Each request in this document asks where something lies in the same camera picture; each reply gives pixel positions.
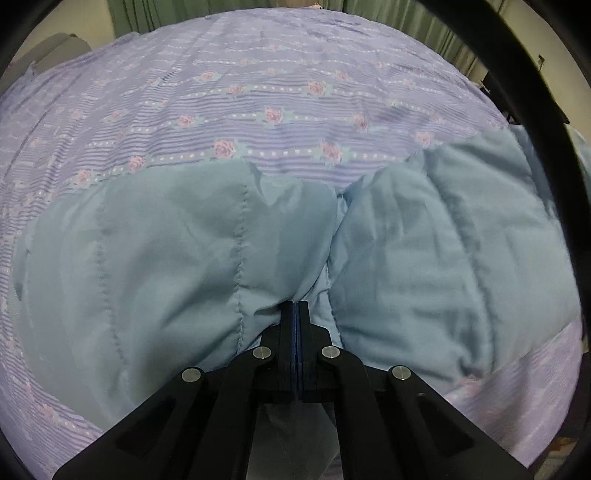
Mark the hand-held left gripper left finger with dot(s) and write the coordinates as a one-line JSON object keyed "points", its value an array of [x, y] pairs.
{"points": [[288, 332]]}

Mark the black curved tube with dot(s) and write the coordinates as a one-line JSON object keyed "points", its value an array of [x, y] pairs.
{"points": [[531, 92]]}

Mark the grey pillow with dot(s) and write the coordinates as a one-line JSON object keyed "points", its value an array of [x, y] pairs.
{"points": [[55, 48]]}

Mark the purple floral bed sheet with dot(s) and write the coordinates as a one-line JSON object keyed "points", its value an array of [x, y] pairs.
{"points": [[258, 78]]}

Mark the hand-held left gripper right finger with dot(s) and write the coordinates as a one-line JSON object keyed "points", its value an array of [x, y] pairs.
{"points": [[305, 332]]}

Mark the green curtain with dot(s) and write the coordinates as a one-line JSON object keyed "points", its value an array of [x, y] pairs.
{"points": [[134, 16], [429, 32]]}

